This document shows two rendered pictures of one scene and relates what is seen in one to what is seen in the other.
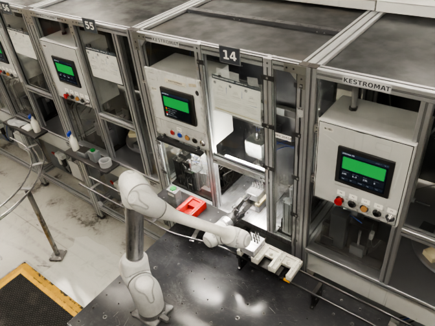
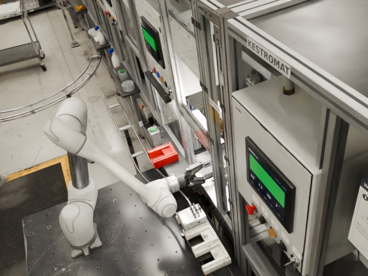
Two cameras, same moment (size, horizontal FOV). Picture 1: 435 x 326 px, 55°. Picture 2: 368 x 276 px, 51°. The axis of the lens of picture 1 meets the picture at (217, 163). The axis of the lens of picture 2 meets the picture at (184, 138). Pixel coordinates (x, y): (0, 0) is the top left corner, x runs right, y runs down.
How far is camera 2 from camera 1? 1.12 m
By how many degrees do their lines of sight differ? 26
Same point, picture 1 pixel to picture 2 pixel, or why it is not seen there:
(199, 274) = (144, 224)
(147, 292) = (67, 220)
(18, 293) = (50, 178)
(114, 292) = not seen: hidden behind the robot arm
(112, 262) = not seen: hidden behind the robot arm
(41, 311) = (55, 199)
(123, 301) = not seen: hidden behind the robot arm
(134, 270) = (74, 196)
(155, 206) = (66, 141)
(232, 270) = (176, 233)
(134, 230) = (71, 158)
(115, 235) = (143, 156)
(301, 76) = (216, 28)
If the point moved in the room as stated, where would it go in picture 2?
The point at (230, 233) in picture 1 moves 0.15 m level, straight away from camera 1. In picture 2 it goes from (153, 196) to (167, 174)
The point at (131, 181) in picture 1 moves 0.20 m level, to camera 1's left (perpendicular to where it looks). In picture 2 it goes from (62, 108) to (32, 102)
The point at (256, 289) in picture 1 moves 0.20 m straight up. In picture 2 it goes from (184, 265) to (178, 243)
